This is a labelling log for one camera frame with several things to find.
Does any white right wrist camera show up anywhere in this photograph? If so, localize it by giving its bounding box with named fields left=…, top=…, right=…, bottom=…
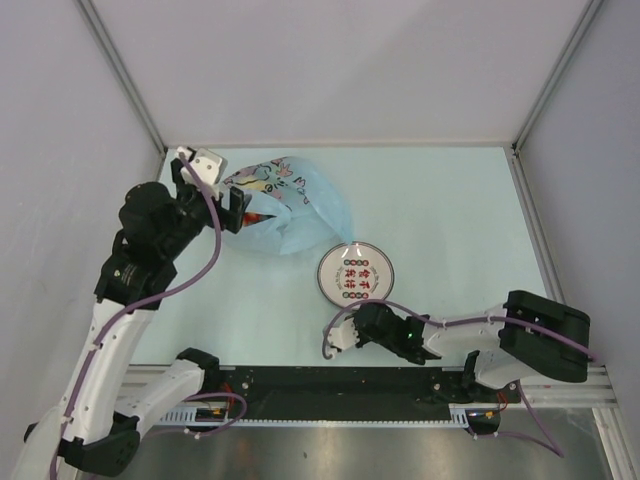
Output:
left=326, top=319, right=360, bottom=352

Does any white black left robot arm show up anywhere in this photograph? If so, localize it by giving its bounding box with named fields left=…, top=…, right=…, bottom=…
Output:
left=11, top=147, right=250, bottom=479

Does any round printed white plate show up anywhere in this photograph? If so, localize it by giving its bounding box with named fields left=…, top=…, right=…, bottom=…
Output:
left=316, top=242, right=395, bottom=307

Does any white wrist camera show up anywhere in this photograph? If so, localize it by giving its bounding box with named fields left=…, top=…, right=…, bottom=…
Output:
left=176, top=146, right=228, bottom=200
left=326, top=319, right=360, bottom=352

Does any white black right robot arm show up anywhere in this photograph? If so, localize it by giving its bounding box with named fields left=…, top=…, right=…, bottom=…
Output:
left=350, top=290, right=593, bottom=401

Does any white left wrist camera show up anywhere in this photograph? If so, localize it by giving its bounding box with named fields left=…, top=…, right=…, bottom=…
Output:
left=176, top=146, right=228, bottom=200

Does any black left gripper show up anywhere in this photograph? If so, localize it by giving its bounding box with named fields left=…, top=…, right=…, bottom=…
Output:
left=161, top=159, right=250, bottom=259

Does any red fake cherry bunch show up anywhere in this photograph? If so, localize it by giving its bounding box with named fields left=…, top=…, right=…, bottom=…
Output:
left=243, top=212, right=274, bottom=228

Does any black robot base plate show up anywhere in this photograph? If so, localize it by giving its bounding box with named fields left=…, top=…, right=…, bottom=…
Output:
left=188, top=366, right=521, bottom=430

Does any light blue printed plastic bag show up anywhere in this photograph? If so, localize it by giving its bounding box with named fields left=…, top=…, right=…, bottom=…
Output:
left=224, top=156, right=354, bottom=255

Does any white slotted cable duct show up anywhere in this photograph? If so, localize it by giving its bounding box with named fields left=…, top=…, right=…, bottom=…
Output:
left=157, top=405, right=228, bottom=427

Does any aluminium frame rail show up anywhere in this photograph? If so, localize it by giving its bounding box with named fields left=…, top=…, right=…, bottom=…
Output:
left=521, top=367, right=618, bottom=409

